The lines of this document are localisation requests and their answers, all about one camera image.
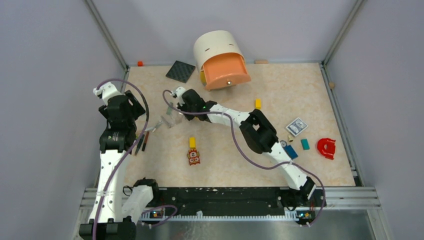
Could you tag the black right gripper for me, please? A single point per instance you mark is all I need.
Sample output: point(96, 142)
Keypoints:
point(181, 107)

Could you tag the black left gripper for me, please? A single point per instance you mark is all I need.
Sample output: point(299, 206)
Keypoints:
point(137, 109)

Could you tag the small silver white tube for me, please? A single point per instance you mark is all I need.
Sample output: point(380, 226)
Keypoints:
point(156, 126)

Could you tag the dark eyeliner pencil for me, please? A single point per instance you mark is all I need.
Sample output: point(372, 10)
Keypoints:
point(139, 145)

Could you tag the small red glass vial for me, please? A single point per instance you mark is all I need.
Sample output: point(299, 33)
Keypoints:
point(145, 141)

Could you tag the peach top drawer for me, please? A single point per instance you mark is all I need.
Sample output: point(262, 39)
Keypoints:
point(224, 70)

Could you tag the cream round drawer organizer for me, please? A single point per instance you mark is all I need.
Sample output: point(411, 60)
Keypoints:
point(212, 44)

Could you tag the green tube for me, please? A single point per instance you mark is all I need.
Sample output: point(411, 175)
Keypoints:
point(169, 110)

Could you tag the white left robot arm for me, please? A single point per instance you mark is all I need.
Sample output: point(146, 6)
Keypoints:
point(110, 219)

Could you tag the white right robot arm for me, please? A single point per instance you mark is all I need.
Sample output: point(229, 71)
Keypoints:
point(259, 135)

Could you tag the black textured square mat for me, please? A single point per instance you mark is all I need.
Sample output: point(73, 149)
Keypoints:
point(180, 71)

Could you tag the yellow rectangular block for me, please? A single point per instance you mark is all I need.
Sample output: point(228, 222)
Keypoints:
point(192, 142)

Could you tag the red owl number puzzle piece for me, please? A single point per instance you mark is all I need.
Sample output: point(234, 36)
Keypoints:
point(193, 157)

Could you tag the yellow block near drawer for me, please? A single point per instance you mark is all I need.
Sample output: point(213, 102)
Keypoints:
point(258, 104)

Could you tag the wooden block at back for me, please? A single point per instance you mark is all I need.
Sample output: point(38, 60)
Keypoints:
point(261, 61)

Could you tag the round small watch dial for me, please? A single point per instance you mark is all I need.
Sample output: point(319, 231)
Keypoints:
point(283, 143)

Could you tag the blue rectangular block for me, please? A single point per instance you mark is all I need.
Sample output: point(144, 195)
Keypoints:
point(290, 152)

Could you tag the teal small block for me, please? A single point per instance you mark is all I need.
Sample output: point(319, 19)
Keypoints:
point(305, 144)

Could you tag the red plastic clip toy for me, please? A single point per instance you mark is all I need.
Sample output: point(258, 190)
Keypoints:
point(327, 148)

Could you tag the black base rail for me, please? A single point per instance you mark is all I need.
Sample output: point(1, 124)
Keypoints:
point(235, 201)

